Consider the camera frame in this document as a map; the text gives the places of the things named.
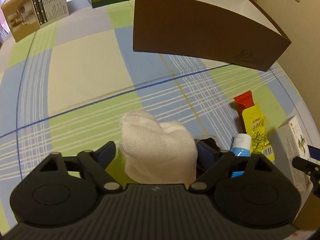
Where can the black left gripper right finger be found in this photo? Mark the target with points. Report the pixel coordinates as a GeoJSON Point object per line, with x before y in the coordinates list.
{"type": "Point", "coordinates": [211, 163]}

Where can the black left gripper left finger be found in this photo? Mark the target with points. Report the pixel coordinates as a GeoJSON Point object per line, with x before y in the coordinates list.
{"type": "Point", "coordinates": [93, 166]}

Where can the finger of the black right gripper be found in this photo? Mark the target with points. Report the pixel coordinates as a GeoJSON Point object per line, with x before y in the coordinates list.
{"type": "Point", "coordinates": [314, 154]}
{"type": "Point", "coordinates": [307, 167]}

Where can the white medicine box green print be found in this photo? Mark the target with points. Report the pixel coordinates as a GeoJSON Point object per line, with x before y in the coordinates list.
{"type": "Point", "coordinates": [290, 142]}

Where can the white blue-label tube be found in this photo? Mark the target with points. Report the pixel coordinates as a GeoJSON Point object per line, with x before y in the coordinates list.
{"type": "Point", "coordinates": [242, 145]}

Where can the yellow sachet packet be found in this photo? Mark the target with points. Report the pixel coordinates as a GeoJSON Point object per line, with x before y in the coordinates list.
{"type": "Point", "coordinates": [255, 125]}

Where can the white gauze roll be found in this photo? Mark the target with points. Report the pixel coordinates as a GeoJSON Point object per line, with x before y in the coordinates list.
{"type": "Point", "coordinates": [157, 152]}

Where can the red snack packet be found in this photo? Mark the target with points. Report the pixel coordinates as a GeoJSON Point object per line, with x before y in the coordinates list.
{"type": "Point", "coordinates": [242, 102]}

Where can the brown cardboard storage box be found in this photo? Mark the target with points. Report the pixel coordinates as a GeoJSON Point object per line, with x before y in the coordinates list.
{"type": "Point", "coordinates": [238, 32]}

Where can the beige white product carton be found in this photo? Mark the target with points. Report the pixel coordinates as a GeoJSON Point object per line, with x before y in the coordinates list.
{"type": "Point", "coordinates": [24, 17]}

